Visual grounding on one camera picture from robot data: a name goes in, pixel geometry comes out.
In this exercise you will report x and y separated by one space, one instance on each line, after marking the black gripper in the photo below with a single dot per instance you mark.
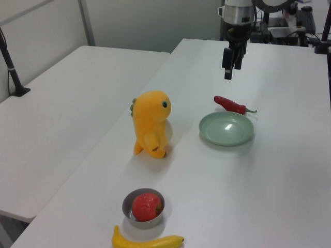
238 33

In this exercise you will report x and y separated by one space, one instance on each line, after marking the red apple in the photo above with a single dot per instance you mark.
146 206

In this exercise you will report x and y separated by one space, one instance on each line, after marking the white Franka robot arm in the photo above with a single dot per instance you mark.
236 13

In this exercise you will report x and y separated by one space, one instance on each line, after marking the red chili pepper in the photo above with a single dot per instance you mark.
230 104

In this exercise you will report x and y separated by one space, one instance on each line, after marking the dark equipment box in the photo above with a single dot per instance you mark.
284 34

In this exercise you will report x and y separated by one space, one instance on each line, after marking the green plate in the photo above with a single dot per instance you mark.
226 129

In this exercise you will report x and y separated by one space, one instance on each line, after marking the black keyboard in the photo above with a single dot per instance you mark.
307 20

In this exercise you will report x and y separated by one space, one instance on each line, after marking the black computer mouse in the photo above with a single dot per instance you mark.
306 8

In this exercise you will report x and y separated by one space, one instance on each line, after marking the black pole with clamp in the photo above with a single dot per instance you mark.
323 41

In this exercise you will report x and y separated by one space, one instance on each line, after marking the orange dinosaur plush toy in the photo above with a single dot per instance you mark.
150 116

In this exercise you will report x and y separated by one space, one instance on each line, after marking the white side table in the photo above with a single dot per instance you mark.
64 116

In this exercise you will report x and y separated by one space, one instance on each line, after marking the small metal bowl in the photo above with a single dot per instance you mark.
144 224

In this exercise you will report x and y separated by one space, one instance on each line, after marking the yellow banana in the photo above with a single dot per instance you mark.
144 243

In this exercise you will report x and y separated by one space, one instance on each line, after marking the black pole with flat base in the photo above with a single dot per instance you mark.
11 71

